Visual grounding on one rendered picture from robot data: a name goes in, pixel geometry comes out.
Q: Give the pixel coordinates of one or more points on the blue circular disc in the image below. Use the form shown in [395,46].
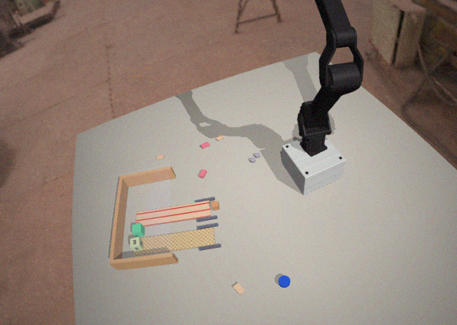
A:
[284,281]

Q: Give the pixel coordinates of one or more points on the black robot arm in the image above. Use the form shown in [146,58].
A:
[335,80]

